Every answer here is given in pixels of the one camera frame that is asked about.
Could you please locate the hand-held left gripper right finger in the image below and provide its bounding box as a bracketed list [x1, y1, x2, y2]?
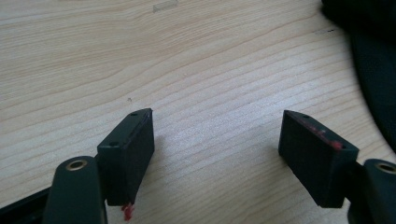
[277, 109, 360, 209]

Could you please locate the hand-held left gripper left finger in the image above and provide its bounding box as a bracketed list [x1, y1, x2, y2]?
[96, 107, 156, 222]

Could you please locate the dark cloth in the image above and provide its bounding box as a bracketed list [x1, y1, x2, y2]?
[320, 0, 396, 154]

